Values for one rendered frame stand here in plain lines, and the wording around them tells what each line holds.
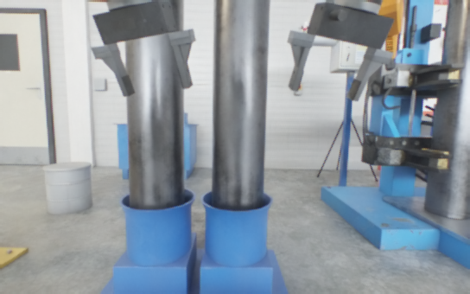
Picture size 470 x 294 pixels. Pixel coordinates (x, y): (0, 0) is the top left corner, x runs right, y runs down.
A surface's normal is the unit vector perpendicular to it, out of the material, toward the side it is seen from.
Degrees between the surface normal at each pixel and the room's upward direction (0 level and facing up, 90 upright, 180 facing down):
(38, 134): 90
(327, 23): 114
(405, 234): 90
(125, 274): 90
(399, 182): 90
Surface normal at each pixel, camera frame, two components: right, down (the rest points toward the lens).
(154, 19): -0.13, 0.50
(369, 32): 0.08, 0.51
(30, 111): 0.02, 0.11
